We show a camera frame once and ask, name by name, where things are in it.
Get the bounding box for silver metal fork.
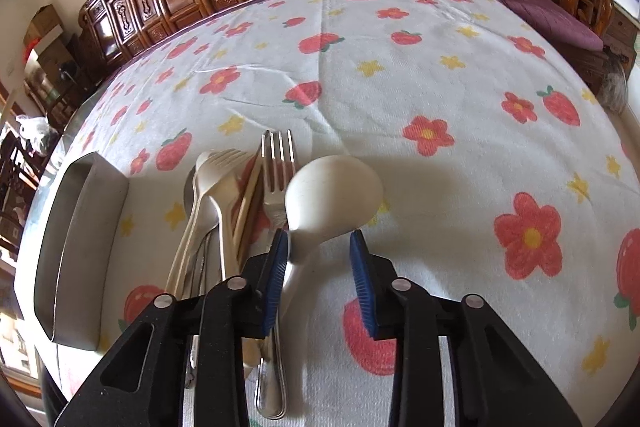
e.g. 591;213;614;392
255;130;294;421

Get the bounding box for beige plastic fork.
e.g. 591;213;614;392
195;150;250;280

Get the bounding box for large white plastic spoon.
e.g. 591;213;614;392
278;154;385;323

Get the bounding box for grey metal spoon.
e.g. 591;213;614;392
183;168;218;389

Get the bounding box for grey metal tray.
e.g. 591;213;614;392
34;152;129;351

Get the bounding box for plastic bag on floor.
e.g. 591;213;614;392
597;55;628;115

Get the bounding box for stacked cardboard boxes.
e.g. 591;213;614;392
23;4;85;130

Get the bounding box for purple armchair cushion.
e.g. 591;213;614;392
498;0;604;52

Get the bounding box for carved wooden armchair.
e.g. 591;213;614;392
551;0;639;93

